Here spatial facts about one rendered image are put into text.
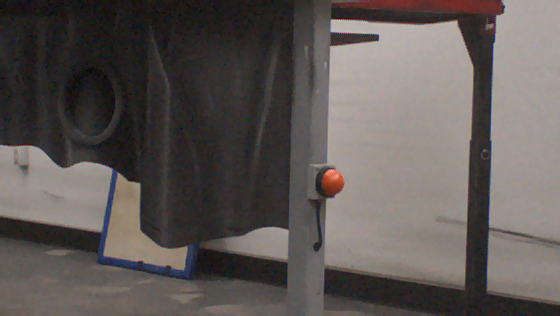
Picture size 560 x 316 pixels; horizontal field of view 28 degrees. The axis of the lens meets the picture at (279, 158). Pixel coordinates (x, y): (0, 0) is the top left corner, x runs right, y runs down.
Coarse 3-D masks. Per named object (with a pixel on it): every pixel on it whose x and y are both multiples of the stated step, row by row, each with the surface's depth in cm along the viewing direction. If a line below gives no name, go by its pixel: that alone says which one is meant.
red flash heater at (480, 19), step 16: (384, 0) 295; (400, 0) 297; (416, 0) 298; (432, 0) 299; (448, 0) 301; (464, 0) 302; (480, 0) 304; (496, 0) 305; (336, 16) 336; (352, 16) 338; (368, 16) 339; (384, 16) 340; (400, 16) 338; (416, 16) 337; (432, 16) 335; (448, 16) 331; (464, 16) 321; (480, 16) 313
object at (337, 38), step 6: (336, 36) 294; (342, 36) 295; (348, 36) 295; (354, 36) 296; (360, 36) 296; (366, 36) 297; (372, 36) 297; (378, 36) 298; (336, 42) 312; (342, 42) 311; (348, 42) 310; (354, 42) 310; (360, 42) 309; (366, 42) 307
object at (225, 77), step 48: (144, 0) 170; (192, 0) 177; (240, 0) 185; (288, 0) 193; (144, 48) 171; (192, 48) 178; (240, 48) 186; (288, 48) 196; (144, 96) 172; (192, 96) 179; (240, 96) 188; (288, 96) 198; (144, 144) 172; (192, 144) 181; (240, 144) 189; (288, 144) 199; (144, 192) 173; (192, 192) 182; (240, 192) 190; (288, 192) 200; (192, 240) 182
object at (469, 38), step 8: (464, 24) 327; (472, 24) 328; (488, 24) 325; (464, 32) 327; (472, 32) 328; (480, 32) 326; (488, 32) 326; (464, 40) 327; (472, 40) 328; (472, 48) 328; (472, 56) 328; (472, 64) 329; (488, 152) 328
